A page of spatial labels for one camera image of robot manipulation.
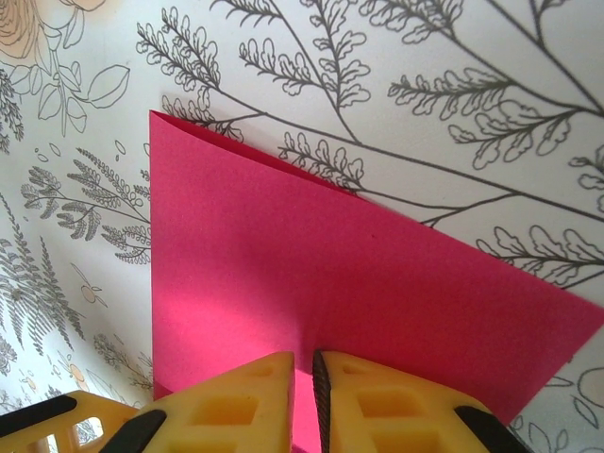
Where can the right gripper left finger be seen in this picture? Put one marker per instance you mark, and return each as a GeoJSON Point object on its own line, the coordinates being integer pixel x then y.
{"type": "Point", "coordinates": [226, 415]}

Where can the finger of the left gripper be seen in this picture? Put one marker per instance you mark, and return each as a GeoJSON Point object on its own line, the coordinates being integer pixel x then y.
{"type": "Point", "coordinates": [47, 424]}

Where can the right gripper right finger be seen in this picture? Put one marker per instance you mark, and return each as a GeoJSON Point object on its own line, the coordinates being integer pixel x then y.
{"type": "Point", "coordinates": [401, 420]}

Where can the magenta cloth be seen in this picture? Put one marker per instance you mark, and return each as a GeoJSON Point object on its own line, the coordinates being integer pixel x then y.
{"type": "Point", "coordinates": [330, 259]}

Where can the floral table cover sheet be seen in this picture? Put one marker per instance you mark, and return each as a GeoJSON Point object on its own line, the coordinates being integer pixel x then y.
{"type": "Point", "coordinates": [424, 71]}

